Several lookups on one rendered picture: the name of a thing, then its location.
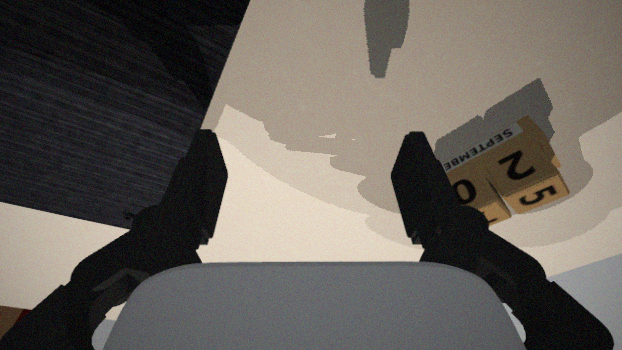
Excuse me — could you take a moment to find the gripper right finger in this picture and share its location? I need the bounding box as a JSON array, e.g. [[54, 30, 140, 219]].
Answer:
[[391, 131, 614, 350]]

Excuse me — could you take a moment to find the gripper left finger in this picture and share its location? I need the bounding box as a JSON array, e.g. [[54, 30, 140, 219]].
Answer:
[[0, 129, 228, 350]]

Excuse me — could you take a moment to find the tan number cube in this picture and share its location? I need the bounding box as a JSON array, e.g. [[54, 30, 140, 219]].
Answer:
[[451, 170, 512, 226], [485, 142, 570, 214]]

